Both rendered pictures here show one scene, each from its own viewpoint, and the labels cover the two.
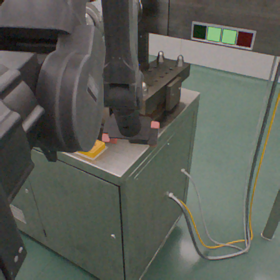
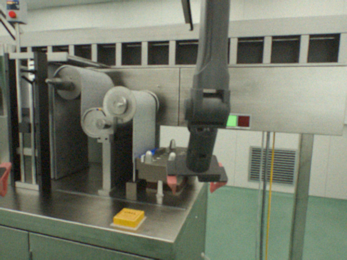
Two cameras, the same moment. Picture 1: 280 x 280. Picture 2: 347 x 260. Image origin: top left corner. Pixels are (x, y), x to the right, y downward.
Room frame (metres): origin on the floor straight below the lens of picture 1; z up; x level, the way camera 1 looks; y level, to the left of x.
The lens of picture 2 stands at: (0.12, 0.22, 1.27)
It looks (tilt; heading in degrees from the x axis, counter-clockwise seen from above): 6 degrees down; 345
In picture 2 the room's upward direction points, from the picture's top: 2 degrees clockwise
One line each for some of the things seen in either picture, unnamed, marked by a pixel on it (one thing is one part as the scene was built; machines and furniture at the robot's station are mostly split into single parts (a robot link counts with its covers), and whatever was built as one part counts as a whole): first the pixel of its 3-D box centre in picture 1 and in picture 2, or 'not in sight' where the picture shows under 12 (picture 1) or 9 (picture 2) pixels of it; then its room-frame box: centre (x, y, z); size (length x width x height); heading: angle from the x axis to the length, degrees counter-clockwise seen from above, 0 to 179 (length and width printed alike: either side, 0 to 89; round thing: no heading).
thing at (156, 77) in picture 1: (152, 82); (172, 161); (1.16, -0.05, 1.00); 0.40 x 0.16 x 0.06; 149
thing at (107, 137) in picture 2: not in sight; (107, 154); (1.10, 0.24, 1.05); 0.06 x 0.05 x 0.31; 149
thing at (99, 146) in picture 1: (90, 147); (129, 218); (0.83, 0.17, 0.91); 0.07 x 0.07 x 0.02; 59
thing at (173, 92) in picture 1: (174, 94); (193, 169); (1.12, -0.14, 0.97); 0.10 x 0.03 x 0.11; 149
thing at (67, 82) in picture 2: not in sight; (63, 82); (1.22, 0.41, 1.34); 0.06 x 0.06 x 0.06; 59
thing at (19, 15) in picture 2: not in sight; (15, 11); (1.42, 0.64, 1.66); 0.07 x 0.07 x 0.10; 77
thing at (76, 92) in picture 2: not in sight; (86, 85); (1.35, 0.33, 1.34); 0.25 x 0.14 x 0.14; 149
